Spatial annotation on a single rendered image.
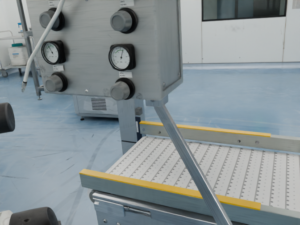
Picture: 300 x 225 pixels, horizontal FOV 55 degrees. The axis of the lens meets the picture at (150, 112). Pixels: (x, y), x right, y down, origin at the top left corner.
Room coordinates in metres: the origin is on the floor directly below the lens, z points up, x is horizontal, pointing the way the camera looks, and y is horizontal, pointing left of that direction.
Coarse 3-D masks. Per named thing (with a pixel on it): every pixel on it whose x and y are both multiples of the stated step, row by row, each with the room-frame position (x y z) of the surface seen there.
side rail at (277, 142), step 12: (144, 132) 0.74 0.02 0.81; (156, 132) 0.73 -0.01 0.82; (180, 132) 0.70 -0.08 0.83; (192, 132) 0.68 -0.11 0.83; (204, 132) 0.67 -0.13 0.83; (216, 132) 0.66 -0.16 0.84; (240, 144) 0.63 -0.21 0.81; (252, 144) 0.62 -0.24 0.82; (264, 144) 0.61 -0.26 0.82; (276, 144) 0.59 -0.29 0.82; (288, 144) 0.58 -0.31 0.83
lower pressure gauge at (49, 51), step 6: (48, 42) 0.45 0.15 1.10; (54, 42) 0.45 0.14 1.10; (60, 42) 0.45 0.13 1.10; (42, 48) 0.46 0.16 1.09; (48, 48) 0.46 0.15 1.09; (54, 48) 0.45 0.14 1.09; (60, 48) 0.45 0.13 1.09; (42, 54) 0.46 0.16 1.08; (48, 54) 0.46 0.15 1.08; (54, 54) 0.45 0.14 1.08; (60, 54) 0.45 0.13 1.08; (48, 60) 0.46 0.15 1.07; (54, 60) 0.45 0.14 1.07; (60, 60) 0.45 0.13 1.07
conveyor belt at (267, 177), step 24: (144, 144) 0.69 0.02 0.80; (168, 144) 0.68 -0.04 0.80; (192, 144) 0.67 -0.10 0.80; (120, 168) 0.57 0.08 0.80; (144, 168) 0.57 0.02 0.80; (168, 168) 0.56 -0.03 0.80; (216, 168) 0.54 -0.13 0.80; (240, 168) 0.53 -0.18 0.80; (264, 168) 0.53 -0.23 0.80; (288, 168) 0.52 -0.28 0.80; (216, 192) 0.46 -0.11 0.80; (240, 192) 0.45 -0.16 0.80; (264, 192) 0.45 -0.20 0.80; (288, 192) 0.44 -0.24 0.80
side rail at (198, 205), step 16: (80, 176) 0.50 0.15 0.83; (112, 192) 0.47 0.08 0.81; (128, 192) 0.46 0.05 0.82; (144, 192) 0.44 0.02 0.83; (160, 192) 0.43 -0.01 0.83; (192, 208) 0.40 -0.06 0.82; (224, 208) 0.38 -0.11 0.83; (240, 208) 0.37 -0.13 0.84; (272, 208) 0.36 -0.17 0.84; (256, 224) 0.36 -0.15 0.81; (272, 224) 0.35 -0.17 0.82; (288, 224) 0.34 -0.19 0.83
